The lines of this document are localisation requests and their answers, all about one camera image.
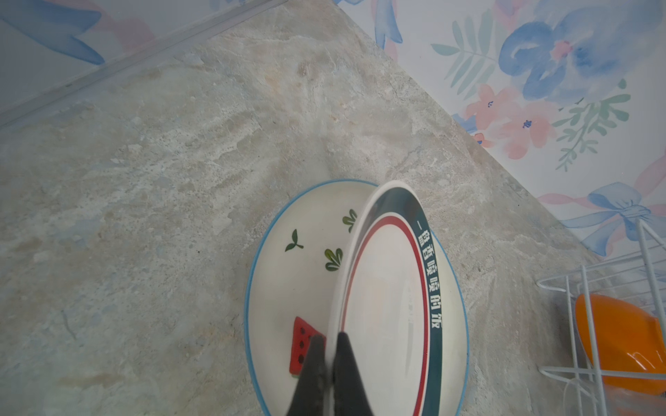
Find white deep plate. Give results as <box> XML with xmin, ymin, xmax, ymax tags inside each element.
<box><xmin>333</xmin><ymin>180</ymin><xmax>445</xmax><ymax>415</ymax></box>

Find orange bowl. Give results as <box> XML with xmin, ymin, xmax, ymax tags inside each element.
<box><xmin>575</xmin><ymin>294</ymin><xmax>665</xmax><ymax>395</ymax></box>

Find white plate strawberry pattern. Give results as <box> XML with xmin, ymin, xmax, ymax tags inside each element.
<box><xmin>245</xmin><ymin>180</ymin><xmax>469</xmax><ymax>415</ymax></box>

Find white wire dish rack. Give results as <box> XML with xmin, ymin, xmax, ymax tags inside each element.
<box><xmin>537</xmin><ymin>219</ymin><xmax>665</xmax><ymax>415</ymax></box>

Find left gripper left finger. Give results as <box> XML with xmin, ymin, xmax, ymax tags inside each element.
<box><xmin>286</xmin><ymin>335</ymin><xmax>326</xmax><ymax>416</ymax></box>

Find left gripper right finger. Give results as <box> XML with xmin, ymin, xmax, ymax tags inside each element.
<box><xmin>332</xmin><ymin>332</ymin><xmax>373</xmax><ymax>416</ymax></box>

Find left corner aluminium post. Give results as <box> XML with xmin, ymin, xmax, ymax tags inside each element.
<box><xmin>1</xmin><ymin>0</ymin><xmax>277</xmax><ymax>127</ymax></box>

